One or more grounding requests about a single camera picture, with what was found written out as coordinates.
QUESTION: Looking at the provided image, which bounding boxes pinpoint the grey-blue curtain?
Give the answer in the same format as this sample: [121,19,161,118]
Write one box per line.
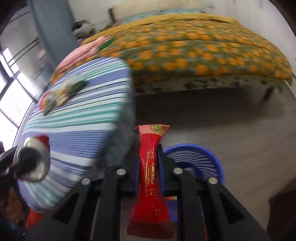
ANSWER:
[28,0,79,54]

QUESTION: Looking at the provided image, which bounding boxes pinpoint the dark brown furniture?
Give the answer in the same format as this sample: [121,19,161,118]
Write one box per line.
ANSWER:
[266,185,296,241]

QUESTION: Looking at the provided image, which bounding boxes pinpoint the orange floral quilt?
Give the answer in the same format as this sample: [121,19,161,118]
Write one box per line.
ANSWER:
[50,20,293,92]

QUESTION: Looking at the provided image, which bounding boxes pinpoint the folded pink sheets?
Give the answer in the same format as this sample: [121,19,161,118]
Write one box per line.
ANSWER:
[55,36,109,73]

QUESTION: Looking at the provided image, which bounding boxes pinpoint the red snack wrapper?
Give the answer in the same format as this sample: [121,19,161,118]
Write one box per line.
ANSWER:
[127,124,174,240]

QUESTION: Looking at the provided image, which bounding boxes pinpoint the patterned bed skirt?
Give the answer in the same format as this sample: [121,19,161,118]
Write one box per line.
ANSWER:
[134,76,285,96]

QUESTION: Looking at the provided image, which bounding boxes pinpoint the green cloth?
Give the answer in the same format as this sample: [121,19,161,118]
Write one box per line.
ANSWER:
[97,38,115,50]

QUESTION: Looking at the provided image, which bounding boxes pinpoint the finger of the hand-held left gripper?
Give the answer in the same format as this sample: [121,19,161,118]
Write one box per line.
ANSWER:
[10,147,41,180]

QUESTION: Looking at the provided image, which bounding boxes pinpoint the teal patterned pillow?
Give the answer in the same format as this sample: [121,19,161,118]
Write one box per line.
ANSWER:
[120,13,162,24]
[162,8,206,17]

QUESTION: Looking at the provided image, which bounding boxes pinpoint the black-framed window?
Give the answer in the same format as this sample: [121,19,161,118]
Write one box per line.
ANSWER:
[0,44,40,131]

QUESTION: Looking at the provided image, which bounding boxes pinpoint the green and white carton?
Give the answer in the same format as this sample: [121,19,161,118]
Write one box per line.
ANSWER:
[59,77,87,99]

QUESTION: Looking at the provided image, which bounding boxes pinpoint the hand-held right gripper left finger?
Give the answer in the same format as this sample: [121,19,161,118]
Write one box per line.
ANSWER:
[25,159,140,241]

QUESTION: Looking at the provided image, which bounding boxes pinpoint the red plastic object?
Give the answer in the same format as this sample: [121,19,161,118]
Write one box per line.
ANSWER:
[26,207,45,231]

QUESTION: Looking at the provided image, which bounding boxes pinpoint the crushed red can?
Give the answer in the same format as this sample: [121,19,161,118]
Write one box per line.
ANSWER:
[16,135,51,182]

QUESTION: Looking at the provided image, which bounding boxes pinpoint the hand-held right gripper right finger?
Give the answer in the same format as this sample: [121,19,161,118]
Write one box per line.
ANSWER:
[157,146,271,241]

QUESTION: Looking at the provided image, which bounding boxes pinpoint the striped tablecloth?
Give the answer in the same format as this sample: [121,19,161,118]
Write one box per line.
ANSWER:
[17,57,137,214]

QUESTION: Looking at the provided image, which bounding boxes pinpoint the wooden bed leg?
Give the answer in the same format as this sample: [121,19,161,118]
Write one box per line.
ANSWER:
[262,87,275,100]

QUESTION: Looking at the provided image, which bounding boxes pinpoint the blue plastic basket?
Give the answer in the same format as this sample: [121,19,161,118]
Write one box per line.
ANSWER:
[163,144,225,234]

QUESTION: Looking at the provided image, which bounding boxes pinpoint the pile of clothes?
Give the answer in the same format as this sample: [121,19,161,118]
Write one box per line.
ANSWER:
[72,20,98,40]

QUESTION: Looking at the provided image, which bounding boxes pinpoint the glass sliding door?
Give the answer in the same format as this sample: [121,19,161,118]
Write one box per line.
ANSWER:
[0,7,54,82]

